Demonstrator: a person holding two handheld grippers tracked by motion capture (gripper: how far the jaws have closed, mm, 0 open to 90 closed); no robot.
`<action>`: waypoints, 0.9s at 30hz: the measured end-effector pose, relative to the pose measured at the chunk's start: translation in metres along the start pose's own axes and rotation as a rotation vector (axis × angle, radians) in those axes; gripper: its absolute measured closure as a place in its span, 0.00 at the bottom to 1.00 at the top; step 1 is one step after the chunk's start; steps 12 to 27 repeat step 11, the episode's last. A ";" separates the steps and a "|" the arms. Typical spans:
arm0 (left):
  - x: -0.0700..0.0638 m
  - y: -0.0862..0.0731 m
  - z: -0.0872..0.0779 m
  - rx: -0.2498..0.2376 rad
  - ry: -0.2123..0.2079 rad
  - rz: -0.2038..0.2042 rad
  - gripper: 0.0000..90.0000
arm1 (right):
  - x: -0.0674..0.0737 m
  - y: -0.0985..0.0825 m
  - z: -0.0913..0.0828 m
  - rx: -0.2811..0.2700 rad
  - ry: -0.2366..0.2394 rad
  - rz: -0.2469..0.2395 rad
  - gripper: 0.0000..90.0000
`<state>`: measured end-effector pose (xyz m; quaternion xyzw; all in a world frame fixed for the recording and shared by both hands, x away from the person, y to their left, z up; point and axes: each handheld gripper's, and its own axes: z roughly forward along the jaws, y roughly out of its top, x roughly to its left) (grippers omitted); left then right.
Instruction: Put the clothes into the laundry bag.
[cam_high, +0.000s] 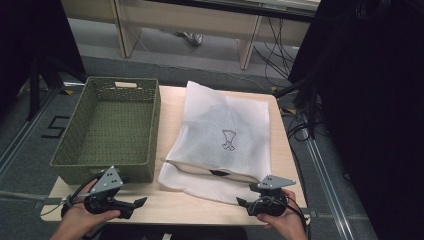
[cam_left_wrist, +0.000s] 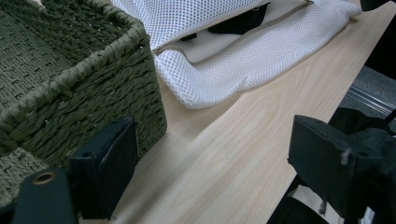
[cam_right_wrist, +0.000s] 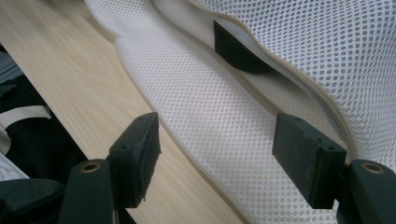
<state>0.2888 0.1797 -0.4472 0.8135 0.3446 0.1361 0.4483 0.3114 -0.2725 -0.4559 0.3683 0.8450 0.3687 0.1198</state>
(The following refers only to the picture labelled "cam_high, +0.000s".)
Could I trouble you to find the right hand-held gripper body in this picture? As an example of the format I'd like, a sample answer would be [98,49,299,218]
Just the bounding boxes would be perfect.
[248,174,297,217]

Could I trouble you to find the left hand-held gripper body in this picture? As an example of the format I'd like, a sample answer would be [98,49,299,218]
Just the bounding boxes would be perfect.
[68,165,134,220]

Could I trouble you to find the green woven basket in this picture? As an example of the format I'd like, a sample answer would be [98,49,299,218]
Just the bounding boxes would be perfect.
[49,76,162,186]

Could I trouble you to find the white mesh laundry bag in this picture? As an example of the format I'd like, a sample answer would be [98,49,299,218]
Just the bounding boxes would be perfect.
[157,80,272,205]

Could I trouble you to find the person's right hand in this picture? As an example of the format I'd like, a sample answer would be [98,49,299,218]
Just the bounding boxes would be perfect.
[255,188,308,240]

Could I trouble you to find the person's left hand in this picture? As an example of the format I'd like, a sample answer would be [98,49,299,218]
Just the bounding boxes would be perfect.
[49,179,122,240]

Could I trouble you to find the black metal stand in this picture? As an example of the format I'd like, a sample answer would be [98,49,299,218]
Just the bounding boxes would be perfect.
[25,53,88,122]
[273,74,323,141]

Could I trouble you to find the black curtain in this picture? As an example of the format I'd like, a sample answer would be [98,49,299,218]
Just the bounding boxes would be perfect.
[0,0,87,116]
[288,0,424,240]

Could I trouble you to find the light wooden bench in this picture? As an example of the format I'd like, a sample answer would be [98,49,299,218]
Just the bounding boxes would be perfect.
[60,0,322,71]

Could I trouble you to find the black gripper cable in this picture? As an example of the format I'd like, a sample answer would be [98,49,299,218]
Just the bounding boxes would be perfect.
[39,173,101,218]
[285,194,310,234]

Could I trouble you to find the metal floor rail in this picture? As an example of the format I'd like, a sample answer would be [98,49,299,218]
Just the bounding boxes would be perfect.
[304,137,356,240]
[0,89,59,178]

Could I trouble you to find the black floor cables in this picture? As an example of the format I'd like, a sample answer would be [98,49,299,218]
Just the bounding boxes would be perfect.
[252,15,303,89]

